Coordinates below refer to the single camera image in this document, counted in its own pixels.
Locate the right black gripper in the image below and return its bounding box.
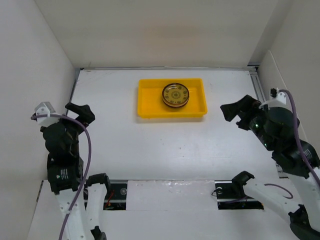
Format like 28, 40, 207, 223
220, 93, 276, 150

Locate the yellow patterned plate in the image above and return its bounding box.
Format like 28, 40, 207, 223
161, 83, 190, 108

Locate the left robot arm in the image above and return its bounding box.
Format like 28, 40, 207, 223
32, 101, 112, 240

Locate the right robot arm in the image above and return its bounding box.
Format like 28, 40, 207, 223
220, 95, 320, 240

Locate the yellow plastic bin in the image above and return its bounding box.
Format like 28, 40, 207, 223
137, 78, 208, 119

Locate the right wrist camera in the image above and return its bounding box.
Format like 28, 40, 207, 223
269, 88, 288, 106

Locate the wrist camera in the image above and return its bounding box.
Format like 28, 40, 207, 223
31, 101, 58, 127
269, 88, 288, 106

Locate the aluminium rail right side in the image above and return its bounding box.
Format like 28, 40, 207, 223
247, 65, 266, 103

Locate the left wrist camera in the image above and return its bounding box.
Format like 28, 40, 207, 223
31, 101, 58, 127

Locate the front mounting rail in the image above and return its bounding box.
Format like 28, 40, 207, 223
99, 180, 264, 212

